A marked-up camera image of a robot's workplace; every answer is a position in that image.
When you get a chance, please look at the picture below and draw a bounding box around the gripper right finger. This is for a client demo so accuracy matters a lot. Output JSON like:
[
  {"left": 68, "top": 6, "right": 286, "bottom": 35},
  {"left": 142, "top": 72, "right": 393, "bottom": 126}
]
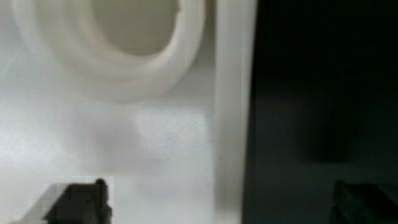
[{"left": 329, "top": 181, "right": 398, "bottom": 224}]

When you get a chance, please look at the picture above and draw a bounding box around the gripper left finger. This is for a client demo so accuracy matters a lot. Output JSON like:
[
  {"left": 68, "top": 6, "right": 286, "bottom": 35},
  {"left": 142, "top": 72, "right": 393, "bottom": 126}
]
[{"left": 43, "top": 179, "right": 112, "bottom": 224}]

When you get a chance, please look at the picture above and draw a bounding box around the white square tabletop tray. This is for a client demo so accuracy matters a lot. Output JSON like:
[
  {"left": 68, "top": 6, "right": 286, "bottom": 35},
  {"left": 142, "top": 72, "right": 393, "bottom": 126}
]
[{"left": 0, "top": 0, "right": 258, "bottom": 224}]

